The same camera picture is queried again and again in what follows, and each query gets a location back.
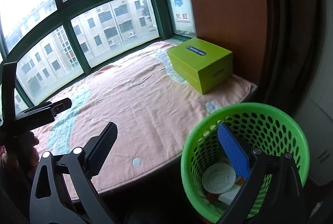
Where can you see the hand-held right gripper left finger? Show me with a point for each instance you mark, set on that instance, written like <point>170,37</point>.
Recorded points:
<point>104,145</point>

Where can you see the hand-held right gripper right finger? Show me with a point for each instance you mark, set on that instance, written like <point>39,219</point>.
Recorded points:
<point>234,151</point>

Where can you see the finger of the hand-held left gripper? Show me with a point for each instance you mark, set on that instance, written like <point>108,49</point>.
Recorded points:
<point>41,114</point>
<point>9,88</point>

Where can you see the clear plastic round container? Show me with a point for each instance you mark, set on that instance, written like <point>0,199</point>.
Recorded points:
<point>217,178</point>

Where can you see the white textured pack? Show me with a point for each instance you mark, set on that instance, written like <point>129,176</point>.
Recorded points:
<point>229,195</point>

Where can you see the green perforated plastic basket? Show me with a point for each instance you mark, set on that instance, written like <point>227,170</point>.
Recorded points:
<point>187,161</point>

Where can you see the person's left hand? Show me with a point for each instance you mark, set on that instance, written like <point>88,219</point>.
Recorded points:
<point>33,142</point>

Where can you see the pink printed blanket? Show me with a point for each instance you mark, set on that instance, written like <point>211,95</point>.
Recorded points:
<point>143,109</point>

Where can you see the green cardboard box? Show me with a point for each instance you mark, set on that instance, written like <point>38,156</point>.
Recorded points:
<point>200,57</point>

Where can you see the beige apartment building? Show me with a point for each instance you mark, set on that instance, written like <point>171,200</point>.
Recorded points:
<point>109,20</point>

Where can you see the brown wooden cabinet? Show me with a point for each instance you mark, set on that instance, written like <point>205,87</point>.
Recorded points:
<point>226,5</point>

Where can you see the white carton blue print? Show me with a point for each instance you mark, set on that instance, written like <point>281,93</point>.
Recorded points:
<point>182,5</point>

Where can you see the green window frame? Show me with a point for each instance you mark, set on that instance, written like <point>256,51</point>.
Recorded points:
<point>75,44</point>

